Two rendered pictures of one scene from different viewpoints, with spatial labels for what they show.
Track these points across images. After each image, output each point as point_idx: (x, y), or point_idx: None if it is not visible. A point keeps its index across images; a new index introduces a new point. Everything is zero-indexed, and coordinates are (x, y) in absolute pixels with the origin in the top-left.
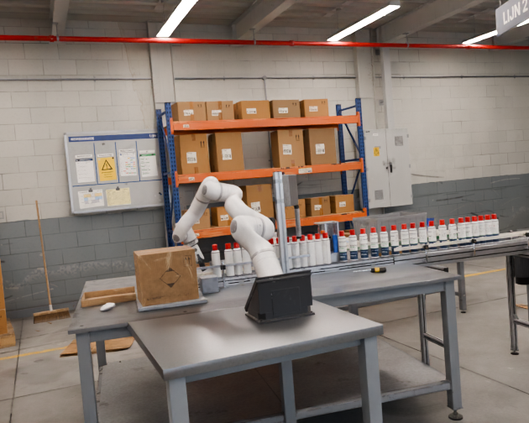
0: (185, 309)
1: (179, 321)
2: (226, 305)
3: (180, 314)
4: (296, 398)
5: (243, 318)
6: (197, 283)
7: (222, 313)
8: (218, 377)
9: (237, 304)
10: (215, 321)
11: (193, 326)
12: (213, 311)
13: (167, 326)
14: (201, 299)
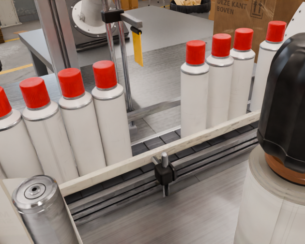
0: (209, 46)
1: (189, 30)
2: (164, 54)
3: (204, 38)
4: None
5: (129, 36)
6: (213, 32)
7: (157, 41)
8: None
9: (151, 56)
10: (153, 31)
11: (168, 26)
12: (169, 43)
13: (192, 25)
14: (206, 53)
